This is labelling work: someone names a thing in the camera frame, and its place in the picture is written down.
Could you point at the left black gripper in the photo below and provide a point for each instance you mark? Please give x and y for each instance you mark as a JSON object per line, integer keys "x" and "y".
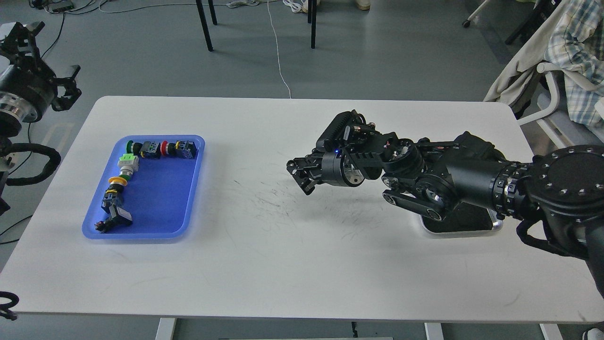
{"x": 25, "y": 97}

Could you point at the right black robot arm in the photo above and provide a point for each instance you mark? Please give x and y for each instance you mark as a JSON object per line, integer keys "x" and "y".
{"x": 558, "y": 197}

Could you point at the yellow push button switch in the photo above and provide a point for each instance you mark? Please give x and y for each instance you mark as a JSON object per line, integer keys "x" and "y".
{"x": 113, "y": 194}

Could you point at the beige cloth on chair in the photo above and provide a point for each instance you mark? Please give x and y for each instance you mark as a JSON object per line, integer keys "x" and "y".
{"x": 518, "y": 81}

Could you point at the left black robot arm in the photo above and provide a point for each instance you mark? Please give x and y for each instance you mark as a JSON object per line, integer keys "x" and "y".
{"x": 9, "y": 150}

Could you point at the light green button switch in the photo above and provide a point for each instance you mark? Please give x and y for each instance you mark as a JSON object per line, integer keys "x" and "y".
{"x": 128, "y": 164}

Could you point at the blue plastic tray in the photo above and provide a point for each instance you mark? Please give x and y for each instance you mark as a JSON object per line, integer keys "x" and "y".
{"x": 159, "y": 196}

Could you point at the red push button switch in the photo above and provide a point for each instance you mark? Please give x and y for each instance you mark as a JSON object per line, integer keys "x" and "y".
{"x": 178, "y": 149}

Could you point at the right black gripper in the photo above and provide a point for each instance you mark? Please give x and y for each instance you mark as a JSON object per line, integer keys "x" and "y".
{"x": 330, "y": 168}

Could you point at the green push button switch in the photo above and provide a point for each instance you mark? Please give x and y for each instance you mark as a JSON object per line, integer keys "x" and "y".
{"x": 147, "y": 149}

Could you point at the plaid shirt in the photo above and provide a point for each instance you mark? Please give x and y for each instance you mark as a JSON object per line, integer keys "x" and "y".
{"x": 576, "y": 45}

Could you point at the silver metal tray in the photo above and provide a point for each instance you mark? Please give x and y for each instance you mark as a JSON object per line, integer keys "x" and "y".
{"x": 465, "y": 221}

